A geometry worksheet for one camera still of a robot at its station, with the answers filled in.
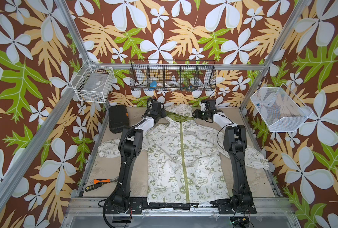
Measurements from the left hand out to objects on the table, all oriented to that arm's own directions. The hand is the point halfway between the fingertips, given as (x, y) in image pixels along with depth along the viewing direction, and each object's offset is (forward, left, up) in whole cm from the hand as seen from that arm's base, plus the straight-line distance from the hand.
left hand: (164, 108), depth 107 cm
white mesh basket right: (-18, -69, +18) cm, 74 cm away
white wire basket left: (-2, +44, +25) cm, 51 cm away
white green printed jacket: (-35, -13, -9) cm, 38 cm away
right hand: (0, -24, -5) cm, 25 cm away
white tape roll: (+8, -7, +18) cm, 21 cm away
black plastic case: (-1, +38, -11) cm, 40 cm away
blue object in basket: (+4, +7, +20) cm, 21 cm away
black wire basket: (+11, -4, +22) cm, 25 cm away
